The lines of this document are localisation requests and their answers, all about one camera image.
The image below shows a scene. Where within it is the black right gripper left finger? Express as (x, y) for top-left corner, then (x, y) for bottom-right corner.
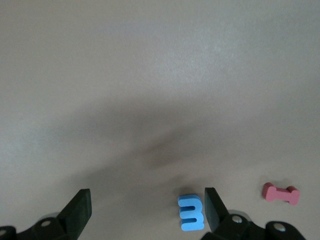
(0, 188), (93, 240)

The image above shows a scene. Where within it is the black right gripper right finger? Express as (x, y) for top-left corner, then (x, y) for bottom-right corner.
(199, 187), (307, 240)

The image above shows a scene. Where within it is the blue foam letter E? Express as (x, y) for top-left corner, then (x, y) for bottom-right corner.
(177, 194), (206, 232)

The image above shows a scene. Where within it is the red foam letter I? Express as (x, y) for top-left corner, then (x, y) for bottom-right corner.
(261, 182), (301, 207)

